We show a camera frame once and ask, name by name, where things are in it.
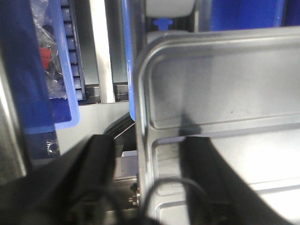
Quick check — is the silver ribbed metal tray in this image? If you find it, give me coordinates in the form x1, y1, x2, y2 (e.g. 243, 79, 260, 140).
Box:
134, 27, 300, 225

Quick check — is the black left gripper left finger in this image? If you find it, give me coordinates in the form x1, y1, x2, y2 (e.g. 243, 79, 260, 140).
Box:
0, 135, 155, 225

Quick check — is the clear plastic bag of parts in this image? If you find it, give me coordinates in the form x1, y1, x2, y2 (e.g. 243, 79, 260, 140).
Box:
30, 0, 67, 99

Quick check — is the far left roller track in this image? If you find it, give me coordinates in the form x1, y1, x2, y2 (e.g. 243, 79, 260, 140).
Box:
60, 0, 87, 101

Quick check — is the blue bin lower left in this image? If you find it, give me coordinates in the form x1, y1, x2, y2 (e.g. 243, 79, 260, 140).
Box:
121, 0, 135, 121

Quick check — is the blue bin below centre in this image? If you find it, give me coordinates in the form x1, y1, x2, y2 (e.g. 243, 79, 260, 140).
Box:
210, 0, 285, 31

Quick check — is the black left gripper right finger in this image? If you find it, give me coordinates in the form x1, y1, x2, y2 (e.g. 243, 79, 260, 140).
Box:
180, 137, 289, 225

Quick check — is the thin black cable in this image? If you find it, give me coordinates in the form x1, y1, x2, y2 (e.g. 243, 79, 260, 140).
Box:
140, 177, 211, 225

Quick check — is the large blue crate left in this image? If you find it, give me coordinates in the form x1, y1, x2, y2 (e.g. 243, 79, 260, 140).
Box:
0, 0, 80, 134

